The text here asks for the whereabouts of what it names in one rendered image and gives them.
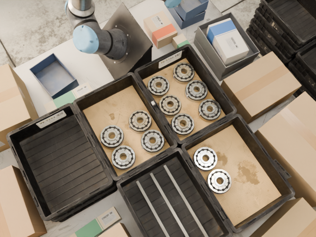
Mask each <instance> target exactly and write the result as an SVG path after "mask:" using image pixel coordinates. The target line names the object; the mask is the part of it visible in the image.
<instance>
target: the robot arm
mask: <svg viewBox="0 0 316 237"><path fill-rule="evenodd" d="M162 1H163V2H164V4H165V5H166V7H167V8H174V7H178V5H179V4H180V2H182V3H184V0H162ZM65 12H66V15H67V17H68V19H69V21H70V23H71V25H72V28H73V30H74V31H73V38H72V40H73V43H74V46H75V47H76V49H77V50H79V51H80V52H83V53H86V54H97V55H104V56H105V57H107V58H109V59H111V60H118V59H120V58H121V57H122V56H123V55H124V54H125V52H126V49H127V38H126V35H125V34H124V32H123V31H122V30H120V29H116V28H113V29H109V30H102V29H101V28H100V26H99V24H98V21H97V19H96V17H95V3H94V1H93V0H67V1H66V3H65Z"/></svg>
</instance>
